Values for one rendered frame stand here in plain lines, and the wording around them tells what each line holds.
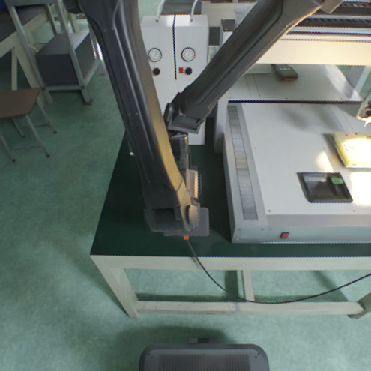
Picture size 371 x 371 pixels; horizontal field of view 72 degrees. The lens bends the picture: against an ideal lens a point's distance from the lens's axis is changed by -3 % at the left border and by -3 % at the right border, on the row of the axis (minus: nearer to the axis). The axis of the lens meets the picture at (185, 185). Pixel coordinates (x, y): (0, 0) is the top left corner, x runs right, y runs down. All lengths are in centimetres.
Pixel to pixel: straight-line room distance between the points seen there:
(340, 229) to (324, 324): 88
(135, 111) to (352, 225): 69
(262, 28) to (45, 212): 190
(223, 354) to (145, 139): 101
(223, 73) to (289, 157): 57
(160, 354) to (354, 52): 128
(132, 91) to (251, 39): 19
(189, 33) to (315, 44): 38
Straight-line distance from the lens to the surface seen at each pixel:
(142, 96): 37
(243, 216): 78
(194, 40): 94
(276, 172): 93
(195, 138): 113
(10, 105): 242
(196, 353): 124
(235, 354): 125
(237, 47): 46
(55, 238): 194
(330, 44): 98
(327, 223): 85
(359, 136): 115
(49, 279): 180
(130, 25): 38
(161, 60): 96
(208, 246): 84
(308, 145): 108
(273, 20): 43
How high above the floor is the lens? 149
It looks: 48 degrees down
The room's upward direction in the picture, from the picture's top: 2 degrees counter-clockwise
